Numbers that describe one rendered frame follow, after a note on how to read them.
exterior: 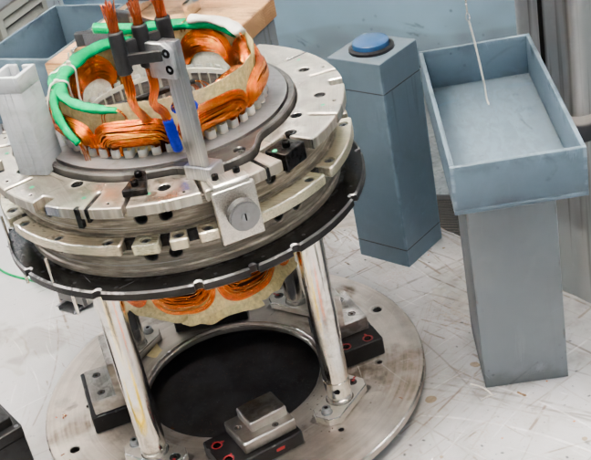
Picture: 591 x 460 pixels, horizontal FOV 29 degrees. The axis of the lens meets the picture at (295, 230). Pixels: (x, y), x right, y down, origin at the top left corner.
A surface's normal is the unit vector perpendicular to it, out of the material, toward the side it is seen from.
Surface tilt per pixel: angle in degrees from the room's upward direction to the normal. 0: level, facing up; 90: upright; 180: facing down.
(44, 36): 90
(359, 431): 0
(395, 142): 90
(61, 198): 0
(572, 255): 90
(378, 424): 0
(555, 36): 90
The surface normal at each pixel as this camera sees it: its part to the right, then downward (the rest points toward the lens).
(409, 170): 0.77, 0.20
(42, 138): 0.92, 0.04
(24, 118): -0.35, 0.53
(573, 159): 0.00, 0.51
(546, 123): -0.18, -0.85
